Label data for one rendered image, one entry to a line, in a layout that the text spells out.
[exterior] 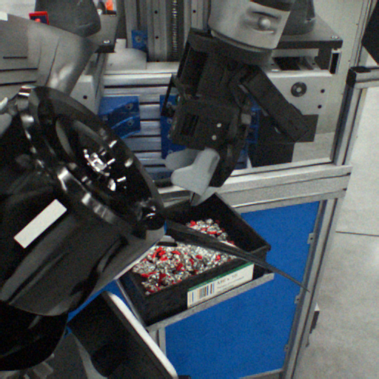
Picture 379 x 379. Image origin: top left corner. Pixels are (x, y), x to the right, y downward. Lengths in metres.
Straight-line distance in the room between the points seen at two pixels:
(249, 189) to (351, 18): 1.81
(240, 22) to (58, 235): 0.30
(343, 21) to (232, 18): 2.13
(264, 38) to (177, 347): 0.92
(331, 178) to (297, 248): 0.21
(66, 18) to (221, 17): 0.63
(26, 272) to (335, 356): 1.52
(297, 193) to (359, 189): 1.51
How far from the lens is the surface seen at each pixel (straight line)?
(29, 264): 0.24
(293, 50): 1.09
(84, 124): 0.31
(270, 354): 1.40
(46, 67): 0.45
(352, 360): 1.72
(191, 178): 0.54
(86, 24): 1.09
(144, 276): 0.72
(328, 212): 1.03
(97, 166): 0.27
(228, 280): 0.72
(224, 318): 1.20
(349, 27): 2.62
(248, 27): 0.47
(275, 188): 0.92
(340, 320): 1.81
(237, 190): 0.90
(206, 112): 0.49
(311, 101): 1.03
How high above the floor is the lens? 1.37
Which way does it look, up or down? 37 degrees down
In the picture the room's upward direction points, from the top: straight up
